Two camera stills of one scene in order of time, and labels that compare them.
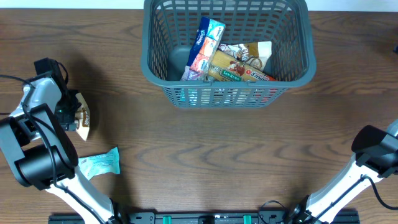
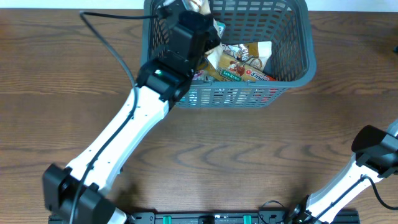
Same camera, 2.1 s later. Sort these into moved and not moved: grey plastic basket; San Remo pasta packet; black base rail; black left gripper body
Moved: black left gripper body
Not moved: grey plastic basket; San Remo pasta packet; black base rail
